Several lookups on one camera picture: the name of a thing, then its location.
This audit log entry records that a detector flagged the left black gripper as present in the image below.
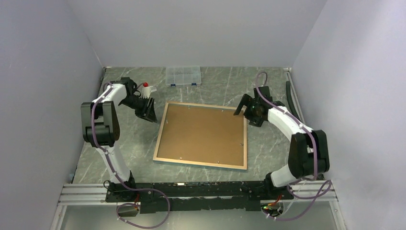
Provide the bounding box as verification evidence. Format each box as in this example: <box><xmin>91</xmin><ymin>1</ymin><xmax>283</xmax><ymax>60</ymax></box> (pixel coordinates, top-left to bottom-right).
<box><xmin>121</xmin><ymin>95</ymin><xmax>158</xmax><ymax>123</ymax></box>

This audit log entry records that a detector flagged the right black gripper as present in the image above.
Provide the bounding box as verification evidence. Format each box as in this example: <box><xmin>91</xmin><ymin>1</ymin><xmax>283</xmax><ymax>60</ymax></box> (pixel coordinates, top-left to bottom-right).
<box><xmin>234</xmin><ymin>93</ymin><xmax>264</xmax><ymax>127</ymax></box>

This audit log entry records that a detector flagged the brown frame backing board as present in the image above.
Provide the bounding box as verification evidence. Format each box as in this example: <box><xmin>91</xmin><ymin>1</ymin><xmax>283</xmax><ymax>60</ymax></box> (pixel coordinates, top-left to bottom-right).
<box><xmin>157</xmin><ymin>104</ymin><xmax>246</xmax><ymax>167</ymax></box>

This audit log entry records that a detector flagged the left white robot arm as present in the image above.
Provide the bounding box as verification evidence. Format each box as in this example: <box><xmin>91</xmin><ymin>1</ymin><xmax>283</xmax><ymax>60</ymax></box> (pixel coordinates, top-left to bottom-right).
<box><xmin>80</xmin><ymin>77</ymin><xmax>158</xmax><ymax>201</ymax></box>

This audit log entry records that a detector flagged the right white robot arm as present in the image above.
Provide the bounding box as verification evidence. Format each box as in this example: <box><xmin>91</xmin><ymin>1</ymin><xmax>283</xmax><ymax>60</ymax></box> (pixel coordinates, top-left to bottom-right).
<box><xmin>234</xmin><ymin>86</ymin><xmax>330</xmax><ymax>199</ymax></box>

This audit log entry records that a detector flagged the clear plastic organizer box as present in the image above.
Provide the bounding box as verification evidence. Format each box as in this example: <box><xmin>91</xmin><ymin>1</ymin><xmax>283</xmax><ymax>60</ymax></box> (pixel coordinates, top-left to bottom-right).
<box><xmin>165</xmin><ymin>66</ymin><xmax>202</xmax><ymax>87</ymax></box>

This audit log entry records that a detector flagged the black mounting base bar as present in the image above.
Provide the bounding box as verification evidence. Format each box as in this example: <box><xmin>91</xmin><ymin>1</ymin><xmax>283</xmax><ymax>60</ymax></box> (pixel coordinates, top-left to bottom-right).
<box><xmin>105</xmin><ymin>181</ymin><xmax>293</xmax><ymax>214</ymax></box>

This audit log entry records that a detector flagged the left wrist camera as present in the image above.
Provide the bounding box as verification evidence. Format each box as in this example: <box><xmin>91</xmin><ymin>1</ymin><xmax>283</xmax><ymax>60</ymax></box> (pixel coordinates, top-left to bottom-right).
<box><xmin>141</xmin><ymin>82</ymin><xmax>157</xmax><ymax>99</ymax></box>

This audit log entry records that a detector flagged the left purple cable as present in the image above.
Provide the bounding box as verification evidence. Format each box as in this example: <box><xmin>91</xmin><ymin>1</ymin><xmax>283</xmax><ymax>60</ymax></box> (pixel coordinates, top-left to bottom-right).
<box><xmin>90</xmin><ymin>81</ymin><xmax>172</xmax><ymax>229</ymax></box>

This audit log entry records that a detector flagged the aluminium rail frame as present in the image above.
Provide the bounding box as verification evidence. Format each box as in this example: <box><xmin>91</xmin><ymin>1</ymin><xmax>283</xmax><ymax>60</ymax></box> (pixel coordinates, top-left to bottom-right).
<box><xmin>51</xmin><ymin>180</ymin><xmax>347</xmax><ymax>230</ymax></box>

